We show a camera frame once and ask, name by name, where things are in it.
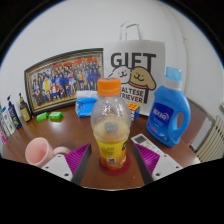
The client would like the dark blue pump bottle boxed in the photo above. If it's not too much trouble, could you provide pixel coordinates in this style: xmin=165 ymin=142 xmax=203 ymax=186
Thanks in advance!
xmin=6 ymin=95 xmax=23 ymax=130

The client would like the pink patterned mug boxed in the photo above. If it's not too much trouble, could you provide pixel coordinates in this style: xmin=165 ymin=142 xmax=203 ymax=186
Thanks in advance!
xmin=24 ymin=136 xmax=72 ymax=168

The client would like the white paper gift bag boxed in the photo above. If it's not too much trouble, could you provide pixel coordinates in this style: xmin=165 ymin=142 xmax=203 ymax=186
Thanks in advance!
xmin=103 ymin=21 xmax=166 ymax=117

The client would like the tall white green wrap box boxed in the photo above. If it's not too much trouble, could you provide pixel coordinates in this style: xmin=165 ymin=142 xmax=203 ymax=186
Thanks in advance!
xmin=0 ymin=113 xmax=10 ymax=139

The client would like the dark amber pump bottle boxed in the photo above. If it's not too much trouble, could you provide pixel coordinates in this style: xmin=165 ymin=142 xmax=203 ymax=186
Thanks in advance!
xmin=18 ymin=92 xmax=33 ymax=123

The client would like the blue detergent jug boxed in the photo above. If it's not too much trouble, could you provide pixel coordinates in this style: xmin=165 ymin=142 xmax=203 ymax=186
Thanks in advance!
xmin=145 ymin=66 xmax=192 ymax=148

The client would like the small green box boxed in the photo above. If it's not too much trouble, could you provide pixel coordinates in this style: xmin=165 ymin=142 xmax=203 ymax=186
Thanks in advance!
xmin=35 ymin=112 xmax=50 ymax=122
xmin=48 ymin=111 xmax=64 ymax=121

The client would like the white wall radiator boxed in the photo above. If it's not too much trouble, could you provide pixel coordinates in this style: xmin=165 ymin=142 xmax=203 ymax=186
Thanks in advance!
xmin=194 ymin=114 xmax=224 ymax=163

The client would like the flat round red coaster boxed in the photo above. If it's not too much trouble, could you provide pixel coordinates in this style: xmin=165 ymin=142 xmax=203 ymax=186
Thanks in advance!
xmin=98 ymin=152 xmax=132 ymax=177

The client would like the blue tissue pack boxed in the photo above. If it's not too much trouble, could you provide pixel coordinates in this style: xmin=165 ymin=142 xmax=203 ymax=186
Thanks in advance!
xmin=75 ymin=90 xmax=100 ymax=118

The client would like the framed group photo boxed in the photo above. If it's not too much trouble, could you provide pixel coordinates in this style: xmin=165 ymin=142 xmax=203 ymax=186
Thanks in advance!
xmin=23 ymin=48 xmax=105 ymax=117

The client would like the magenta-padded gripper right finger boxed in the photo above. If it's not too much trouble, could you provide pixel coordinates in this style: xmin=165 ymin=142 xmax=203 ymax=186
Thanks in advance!
xmin=131 ymin=143 xmax=184 ymax=186

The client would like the white bottle with blue cap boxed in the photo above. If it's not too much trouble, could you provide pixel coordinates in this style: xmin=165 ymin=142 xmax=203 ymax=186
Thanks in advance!
xmin=0 ymin=106 xmax=16 ymax=136

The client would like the white remote control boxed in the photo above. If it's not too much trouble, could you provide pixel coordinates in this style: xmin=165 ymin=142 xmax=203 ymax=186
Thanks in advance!
xmin=130 ymin=133 xmax=165 ymax=158

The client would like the colourful puzzle cube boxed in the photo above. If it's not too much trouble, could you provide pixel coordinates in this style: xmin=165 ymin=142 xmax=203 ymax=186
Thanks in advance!
xmin=127 ymin=102 xmax=141 ymax=122

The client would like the orange juice bottle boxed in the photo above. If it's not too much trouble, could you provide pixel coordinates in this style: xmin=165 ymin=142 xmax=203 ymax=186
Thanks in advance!
xmin=90 ymin=77 xmax=132 ymax=171

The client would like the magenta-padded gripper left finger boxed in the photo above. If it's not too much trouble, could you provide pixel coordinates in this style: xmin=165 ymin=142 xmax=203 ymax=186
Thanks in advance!
xmin=40 ymin=143 xmax=92 ymax=185

